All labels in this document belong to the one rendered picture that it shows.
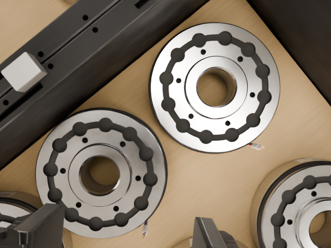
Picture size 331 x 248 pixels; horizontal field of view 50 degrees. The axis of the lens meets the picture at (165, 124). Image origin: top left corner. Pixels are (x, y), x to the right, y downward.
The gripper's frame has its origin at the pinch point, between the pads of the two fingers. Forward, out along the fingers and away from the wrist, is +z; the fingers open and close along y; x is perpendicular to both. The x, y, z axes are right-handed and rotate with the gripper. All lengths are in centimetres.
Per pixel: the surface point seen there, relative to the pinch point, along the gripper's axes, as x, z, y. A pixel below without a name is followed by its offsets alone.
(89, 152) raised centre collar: 1.7, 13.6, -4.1
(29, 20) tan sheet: 11.9, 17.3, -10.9
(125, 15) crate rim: 10.6, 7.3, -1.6
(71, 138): 2.6, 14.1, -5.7
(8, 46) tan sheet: 9.6, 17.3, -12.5
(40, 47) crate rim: 8.2, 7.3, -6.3
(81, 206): -2.7, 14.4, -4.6
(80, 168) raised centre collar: 0.4, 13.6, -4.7
